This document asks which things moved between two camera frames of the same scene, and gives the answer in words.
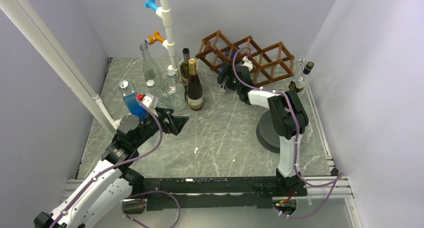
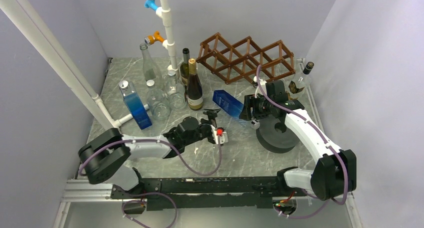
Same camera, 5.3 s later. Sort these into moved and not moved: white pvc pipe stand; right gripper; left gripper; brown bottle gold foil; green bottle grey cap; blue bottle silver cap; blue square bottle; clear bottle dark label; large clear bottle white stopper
Moved: left gripper; right gripper; blue bottle silver cap
Not moved: brown bottle gold foil; large clear bottle white stopper; white pvc pipe stand; blue square bottle; green bottle grey cap; clear bottle dark label
